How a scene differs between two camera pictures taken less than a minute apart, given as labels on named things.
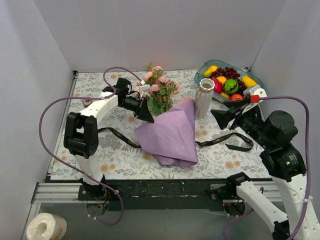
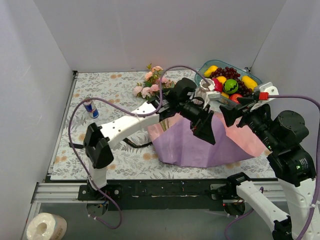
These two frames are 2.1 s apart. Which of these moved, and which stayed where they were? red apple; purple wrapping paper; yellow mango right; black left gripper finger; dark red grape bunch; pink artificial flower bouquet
Moved: purple wrapping paper; black left gripper finger
Stayed: dark red grape bunch; yellow mango right; pink artificial flower bouquet; red apple
